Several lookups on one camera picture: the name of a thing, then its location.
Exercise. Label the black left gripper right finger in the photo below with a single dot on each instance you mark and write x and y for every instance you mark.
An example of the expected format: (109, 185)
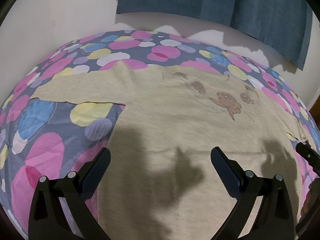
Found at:
(263, 209)

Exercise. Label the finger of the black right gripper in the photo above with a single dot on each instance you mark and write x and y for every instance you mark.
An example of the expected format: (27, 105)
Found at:
(311, 156)

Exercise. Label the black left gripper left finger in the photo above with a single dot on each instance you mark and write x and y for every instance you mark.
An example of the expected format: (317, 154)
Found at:
(58, 209)

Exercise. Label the beige embroidered small shirt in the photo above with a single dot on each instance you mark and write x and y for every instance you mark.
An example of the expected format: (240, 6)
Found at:
(161, 183)

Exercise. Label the colourful circle pattern bedsheet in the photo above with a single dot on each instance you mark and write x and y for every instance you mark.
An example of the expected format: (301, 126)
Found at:
(46, 138)

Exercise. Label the dark teal curtain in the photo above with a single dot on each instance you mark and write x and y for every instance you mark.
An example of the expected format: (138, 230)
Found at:
(284, 25)

